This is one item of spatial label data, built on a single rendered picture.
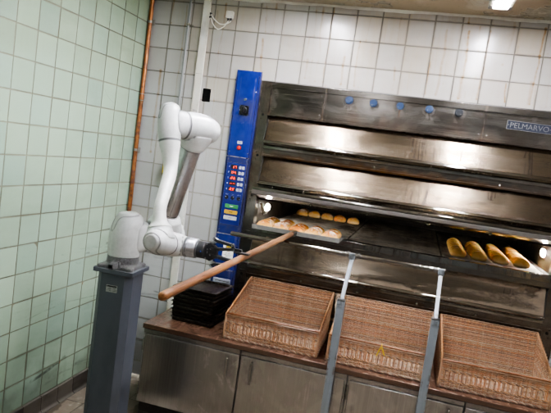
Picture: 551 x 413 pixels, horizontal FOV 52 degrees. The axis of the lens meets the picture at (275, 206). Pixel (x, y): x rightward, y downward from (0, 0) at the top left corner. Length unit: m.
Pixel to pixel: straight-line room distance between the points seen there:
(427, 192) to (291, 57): 1.18
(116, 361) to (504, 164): 2.37
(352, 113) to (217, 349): 1.62
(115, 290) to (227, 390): 0.93
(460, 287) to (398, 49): 1.46
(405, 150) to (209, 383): 1.78
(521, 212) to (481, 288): 0.50
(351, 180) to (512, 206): 0.94
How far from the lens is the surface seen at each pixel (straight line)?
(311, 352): 3.21
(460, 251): 3.69
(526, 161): 3.54
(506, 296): 3.60
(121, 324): 2.90
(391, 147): 3.50
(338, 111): 3.56
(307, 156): 3.56
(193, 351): 3.36
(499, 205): 3.53
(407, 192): 3.49
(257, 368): 3.26
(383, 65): 3.55
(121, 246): 2.83
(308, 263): 3.60
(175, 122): 2.63
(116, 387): 3.02
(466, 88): 3.53
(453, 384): 3.19
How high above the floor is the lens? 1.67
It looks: 6 degrees down
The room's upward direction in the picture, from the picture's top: 8 degrees clockwise
